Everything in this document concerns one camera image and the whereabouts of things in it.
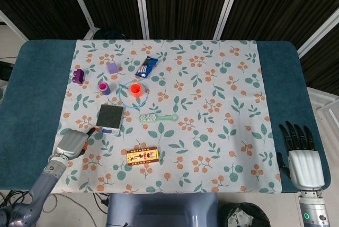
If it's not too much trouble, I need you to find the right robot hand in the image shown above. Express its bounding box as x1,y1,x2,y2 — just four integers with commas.
276,121,326,191

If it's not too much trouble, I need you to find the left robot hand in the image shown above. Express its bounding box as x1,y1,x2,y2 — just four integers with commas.
54,128,96,159

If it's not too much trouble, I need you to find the digital kitchen scale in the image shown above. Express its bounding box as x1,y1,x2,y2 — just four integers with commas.
95,104,125,135

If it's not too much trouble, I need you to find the yellow red snack box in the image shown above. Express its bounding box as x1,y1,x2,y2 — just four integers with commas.
126,146,160,166

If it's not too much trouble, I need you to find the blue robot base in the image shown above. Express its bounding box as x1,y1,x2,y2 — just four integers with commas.
105,193,220,227

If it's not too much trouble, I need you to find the teal table cover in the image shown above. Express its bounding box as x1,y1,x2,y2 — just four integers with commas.
0,39,332,193

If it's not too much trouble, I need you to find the purple cylinder pink top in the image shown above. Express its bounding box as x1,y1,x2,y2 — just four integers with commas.
98,81,111,96

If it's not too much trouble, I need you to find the dark purple toy block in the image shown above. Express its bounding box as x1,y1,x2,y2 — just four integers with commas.
72,69,85,85

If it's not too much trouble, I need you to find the black trash bin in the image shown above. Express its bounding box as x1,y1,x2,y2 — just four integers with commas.
221,202,271,227

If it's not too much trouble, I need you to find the green hairbrush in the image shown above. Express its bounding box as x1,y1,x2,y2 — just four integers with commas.
139,113,180,124

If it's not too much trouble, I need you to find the orange plastic cup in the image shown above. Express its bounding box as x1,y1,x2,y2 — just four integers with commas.
129,83,143,98

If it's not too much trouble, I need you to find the light purple cube block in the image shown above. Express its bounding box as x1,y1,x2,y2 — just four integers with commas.
107,62,119,75

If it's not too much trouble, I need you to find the blue snack packet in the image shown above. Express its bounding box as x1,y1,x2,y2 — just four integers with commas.
134,55,159,79

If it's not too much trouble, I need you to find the floral tablecloth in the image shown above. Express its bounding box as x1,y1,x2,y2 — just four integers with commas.
49,39,282,194

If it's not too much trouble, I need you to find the black bag behind table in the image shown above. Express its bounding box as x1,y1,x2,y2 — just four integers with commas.
94,28,127,40

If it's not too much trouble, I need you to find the dark panel folding screen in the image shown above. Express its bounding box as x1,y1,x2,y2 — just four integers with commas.
0,0,339,90

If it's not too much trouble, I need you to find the white metal frame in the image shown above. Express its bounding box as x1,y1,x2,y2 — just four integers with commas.
307,86,339,132

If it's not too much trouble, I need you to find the blue tube ring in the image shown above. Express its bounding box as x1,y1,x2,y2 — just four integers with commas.
118,80,149,111

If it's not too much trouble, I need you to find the black power cable plug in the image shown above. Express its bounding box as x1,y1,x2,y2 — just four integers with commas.
92,193,110,214

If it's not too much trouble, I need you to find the black floor cable bundle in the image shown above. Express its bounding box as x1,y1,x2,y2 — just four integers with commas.
0,189,30,209

